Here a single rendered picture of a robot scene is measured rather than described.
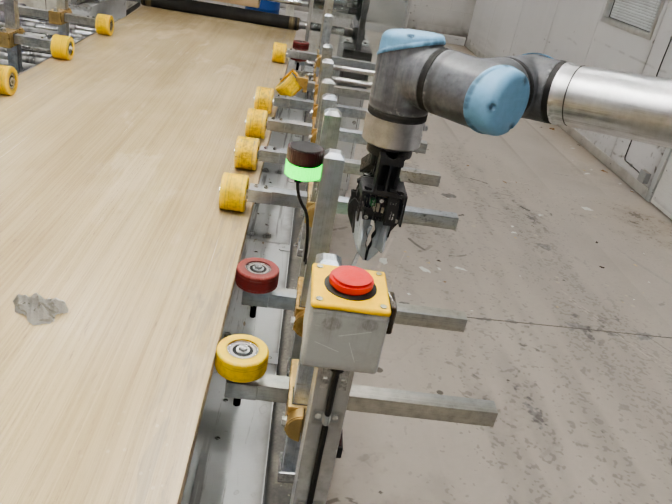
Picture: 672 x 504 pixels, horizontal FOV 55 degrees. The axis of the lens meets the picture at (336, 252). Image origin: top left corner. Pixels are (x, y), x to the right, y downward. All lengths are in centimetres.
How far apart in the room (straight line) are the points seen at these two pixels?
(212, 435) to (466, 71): 79
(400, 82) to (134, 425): 58
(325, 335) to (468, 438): 180
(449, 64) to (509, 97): 9
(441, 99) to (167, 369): 54
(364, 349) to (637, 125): 52
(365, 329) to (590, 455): 198
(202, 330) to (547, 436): 168
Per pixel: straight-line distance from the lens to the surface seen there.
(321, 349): 58
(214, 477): 120
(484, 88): 86
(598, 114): 95
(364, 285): 56
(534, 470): 234
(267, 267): 122
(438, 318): 126
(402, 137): 96
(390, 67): 94
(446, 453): 226
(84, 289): 114
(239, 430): 128
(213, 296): 113
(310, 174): 105
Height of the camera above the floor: 152
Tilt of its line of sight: 28 degrees down
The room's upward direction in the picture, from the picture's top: 10 degrees clockwise
